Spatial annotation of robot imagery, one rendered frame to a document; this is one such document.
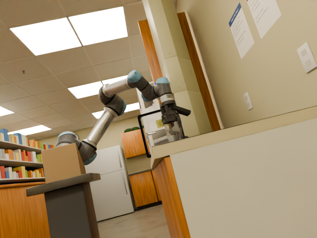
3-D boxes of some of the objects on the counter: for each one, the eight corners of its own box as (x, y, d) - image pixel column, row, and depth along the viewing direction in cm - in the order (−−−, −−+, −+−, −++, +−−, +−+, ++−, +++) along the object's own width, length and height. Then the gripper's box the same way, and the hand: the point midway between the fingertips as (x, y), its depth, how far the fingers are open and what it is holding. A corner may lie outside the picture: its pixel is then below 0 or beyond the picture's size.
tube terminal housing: (211, 148, 215) (187, 68, 230) (221, 143, 183) (193, 52, 199) (184, 155, 213) (162, 74, 228) (189, 151, 181) (163, 58, 197)
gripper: (157, 107, 146) (166, 141, 141) (162, 101, 136) (172, 138, 132) (170, 105, 149) (179, 139, 144) (177, 98, 139) (187, 135, 134)
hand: (180, 135), depth 139 cm, fingers closed on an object, 3 cm apart
